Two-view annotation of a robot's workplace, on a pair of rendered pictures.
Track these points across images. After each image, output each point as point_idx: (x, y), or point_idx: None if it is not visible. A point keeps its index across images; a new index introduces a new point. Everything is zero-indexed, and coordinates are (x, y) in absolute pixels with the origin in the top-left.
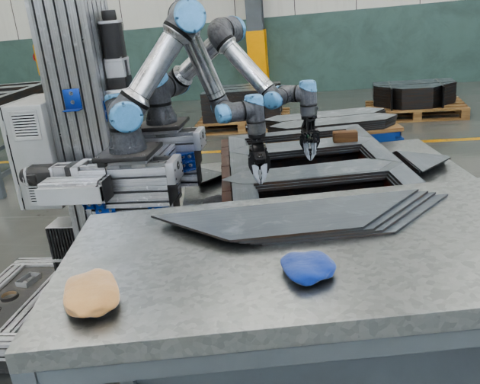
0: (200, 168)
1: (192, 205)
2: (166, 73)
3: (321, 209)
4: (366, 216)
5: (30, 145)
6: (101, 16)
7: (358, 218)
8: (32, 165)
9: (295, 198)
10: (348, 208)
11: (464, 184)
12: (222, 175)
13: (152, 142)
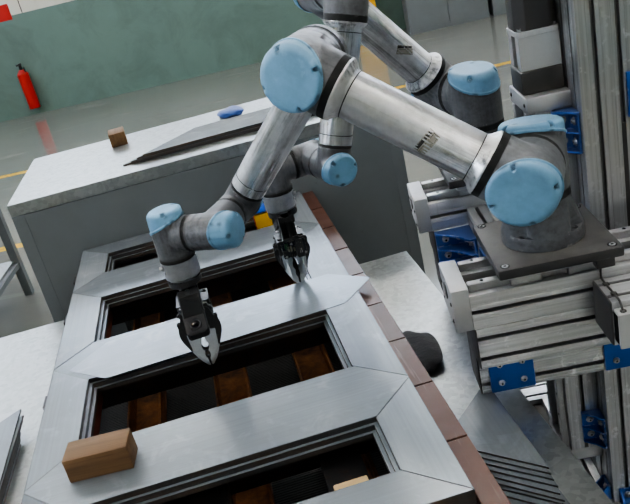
0: (474, 358)
1: (314, 123)
2: (502, 126)
3: (215, 129)
4: (189, 132)
5: None
6: None
7: (195, 130)
8: None
9: (233, 143)
10: (198, 133)
11: (101, 177)
12: (384, 309)
13: None
